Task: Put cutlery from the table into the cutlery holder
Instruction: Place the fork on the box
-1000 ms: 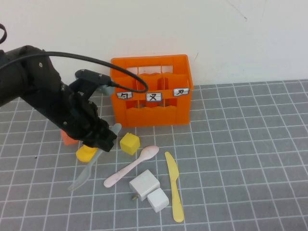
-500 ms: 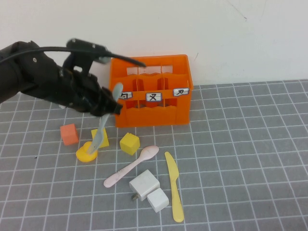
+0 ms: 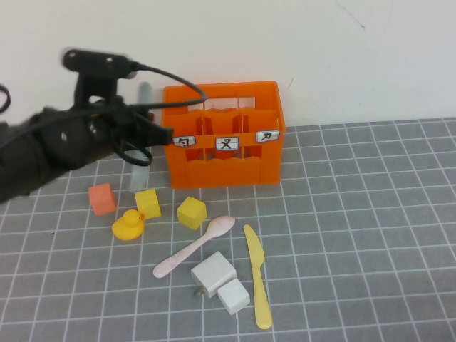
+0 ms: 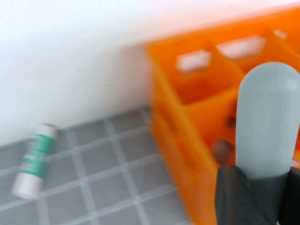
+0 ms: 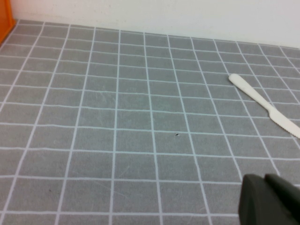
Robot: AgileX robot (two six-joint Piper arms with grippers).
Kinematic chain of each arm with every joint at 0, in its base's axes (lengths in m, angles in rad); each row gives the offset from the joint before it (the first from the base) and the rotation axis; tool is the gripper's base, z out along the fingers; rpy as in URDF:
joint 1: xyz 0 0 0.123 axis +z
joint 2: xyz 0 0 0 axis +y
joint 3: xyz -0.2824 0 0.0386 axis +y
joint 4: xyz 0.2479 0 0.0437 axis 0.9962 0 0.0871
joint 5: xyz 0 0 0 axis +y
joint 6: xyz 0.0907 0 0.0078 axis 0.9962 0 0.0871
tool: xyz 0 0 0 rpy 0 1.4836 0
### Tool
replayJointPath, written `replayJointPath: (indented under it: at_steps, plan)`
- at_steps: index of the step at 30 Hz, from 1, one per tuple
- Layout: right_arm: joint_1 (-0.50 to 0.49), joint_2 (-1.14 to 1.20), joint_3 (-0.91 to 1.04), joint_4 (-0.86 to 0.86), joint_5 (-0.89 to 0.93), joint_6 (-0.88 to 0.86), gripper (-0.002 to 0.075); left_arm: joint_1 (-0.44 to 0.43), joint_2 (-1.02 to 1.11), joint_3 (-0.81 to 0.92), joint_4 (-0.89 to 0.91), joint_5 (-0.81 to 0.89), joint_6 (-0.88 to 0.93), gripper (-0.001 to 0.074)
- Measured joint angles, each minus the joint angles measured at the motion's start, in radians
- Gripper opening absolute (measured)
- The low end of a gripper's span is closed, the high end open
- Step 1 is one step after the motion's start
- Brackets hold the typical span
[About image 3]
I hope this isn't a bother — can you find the white charger plug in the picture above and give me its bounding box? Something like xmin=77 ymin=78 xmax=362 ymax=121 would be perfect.
xmin=190 ymin=250 xmax=238 ymax=299

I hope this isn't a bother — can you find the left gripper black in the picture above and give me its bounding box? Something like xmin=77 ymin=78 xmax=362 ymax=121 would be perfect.
xmin=35 ymin=98 xmax=175 ymax=171

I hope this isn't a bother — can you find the notched yellow foam cube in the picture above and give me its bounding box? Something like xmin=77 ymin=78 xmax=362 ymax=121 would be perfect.
xmin=176 ymin=196 xmax=208 ymax=231

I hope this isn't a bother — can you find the small white cube adapter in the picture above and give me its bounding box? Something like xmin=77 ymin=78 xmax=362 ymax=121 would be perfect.
xmin=217 ymin=277 xmax=251 ymax=316

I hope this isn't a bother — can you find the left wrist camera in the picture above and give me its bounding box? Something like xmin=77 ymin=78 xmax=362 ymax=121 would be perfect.
xmin=61 ymin=48 xmax=139 ymax=104

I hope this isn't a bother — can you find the grey plastic fork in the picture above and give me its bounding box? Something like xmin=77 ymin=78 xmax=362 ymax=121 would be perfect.
xmin=128 ymin=81 xmax=153 ymax=190

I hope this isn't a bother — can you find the yellow plastic knife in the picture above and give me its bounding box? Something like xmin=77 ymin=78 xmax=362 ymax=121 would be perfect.
xmin=243 ymin=224 xmax=274 ymax=331

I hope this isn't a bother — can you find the paper label fork character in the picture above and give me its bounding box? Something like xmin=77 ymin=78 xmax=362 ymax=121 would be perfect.
xmin=215 ymin=136 xmax=240 ymax=151

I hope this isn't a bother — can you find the pink plastic spoon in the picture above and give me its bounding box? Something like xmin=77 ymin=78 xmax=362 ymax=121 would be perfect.
xmin=152 ymin=215 xmax=237 ymax=279

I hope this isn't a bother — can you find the paper label spoon character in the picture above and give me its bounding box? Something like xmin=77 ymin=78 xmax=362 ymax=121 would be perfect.
xmin=172 ymin=135 xmax=197 ymax=148

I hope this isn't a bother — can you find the orange plastic cutlery holder crate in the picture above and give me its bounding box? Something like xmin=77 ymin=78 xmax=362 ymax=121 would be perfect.
xmin=159 ymin=80 xmax=288 ymax=190

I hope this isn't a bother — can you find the orange foam cube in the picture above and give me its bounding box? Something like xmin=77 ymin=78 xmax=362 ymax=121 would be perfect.
xmin=88 ymin=182 xmax=118 ymax=217

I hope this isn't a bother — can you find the grey grid table mat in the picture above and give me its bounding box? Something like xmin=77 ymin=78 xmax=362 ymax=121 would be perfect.
xmin=0 ymin=117 xmax=456 ymax=342

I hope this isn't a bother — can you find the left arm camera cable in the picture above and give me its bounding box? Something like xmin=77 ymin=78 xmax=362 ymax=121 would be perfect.
xmin=0 ymin=62 xmax=209 ymax=167

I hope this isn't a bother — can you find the yellow rubber duck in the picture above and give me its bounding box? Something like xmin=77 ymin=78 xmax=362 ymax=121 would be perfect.
xmin=111 ymin=209 xmax=146 ymax=242

